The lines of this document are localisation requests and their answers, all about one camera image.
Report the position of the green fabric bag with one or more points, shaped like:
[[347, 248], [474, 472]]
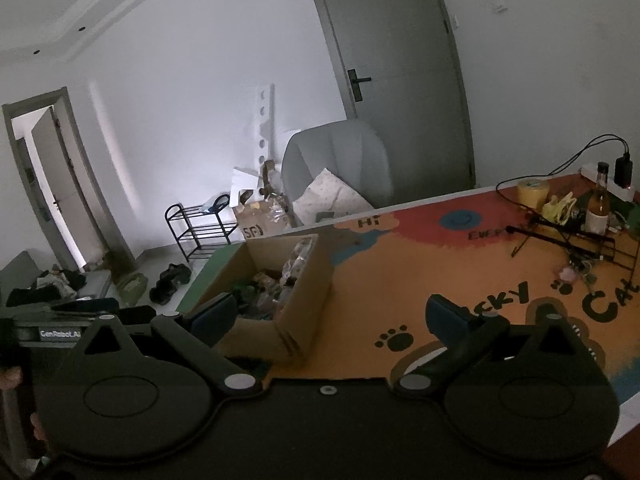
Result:
[[131, 287]]

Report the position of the person's left hand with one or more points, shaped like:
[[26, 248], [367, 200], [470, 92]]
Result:
[[10, 378]]

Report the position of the open interior door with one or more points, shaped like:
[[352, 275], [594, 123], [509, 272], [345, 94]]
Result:
[[60, 180]]

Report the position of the power strip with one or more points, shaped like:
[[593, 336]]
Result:
[[592, 175]]

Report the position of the grey room door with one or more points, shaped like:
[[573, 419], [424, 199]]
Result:
[[395, 70]]

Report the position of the dotted white cushion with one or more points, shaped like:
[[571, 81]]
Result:
[[330, 195]]

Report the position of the yellow tape roll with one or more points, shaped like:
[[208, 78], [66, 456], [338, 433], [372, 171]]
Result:
[[532, 194]]

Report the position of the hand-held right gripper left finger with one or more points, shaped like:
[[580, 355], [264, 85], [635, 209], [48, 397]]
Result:
[[215, 317]]

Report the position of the dark shoes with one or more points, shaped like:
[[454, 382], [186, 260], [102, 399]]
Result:
[[170, 282]]

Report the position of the brown glass bottle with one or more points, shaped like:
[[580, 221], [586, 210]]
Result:
[[597, 210]]

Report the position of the black metal shoe rack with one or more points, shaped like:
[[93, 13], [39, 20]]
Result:
[[200, 232]]

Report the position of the white foam sheet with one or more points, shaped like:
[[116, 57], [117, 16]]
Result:
[[242, 182]]

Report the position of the black plug charger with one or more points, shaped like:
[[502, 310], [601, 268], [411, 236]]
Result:
[[623, 170]]

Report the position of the grey upholstered chair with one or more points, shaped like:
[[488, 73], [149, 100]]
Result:
[[340, 155]]

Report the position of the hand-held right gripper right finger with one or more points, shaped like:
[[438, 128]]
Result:
[[447, 317]]

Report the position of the crumpled yellow bag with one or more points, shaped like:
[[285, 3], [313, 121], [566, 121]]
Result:
[[560, 210]]

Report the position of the grey low sofa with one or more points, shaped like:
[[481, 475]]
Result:
[[20, 265]]

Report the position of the pile of dark clothes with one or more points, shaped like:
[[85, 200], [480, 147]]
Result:
[[50, 285]]

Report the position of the white perforated board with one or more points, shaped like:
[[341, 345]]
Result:
[[262, 125]]

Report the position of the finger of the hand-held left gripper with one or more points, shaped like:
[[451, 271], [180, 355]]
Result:
[[100, 306]]

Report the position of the brown SF cardboard box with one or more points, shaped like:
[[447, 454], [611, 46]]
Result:
[[260, 222]]

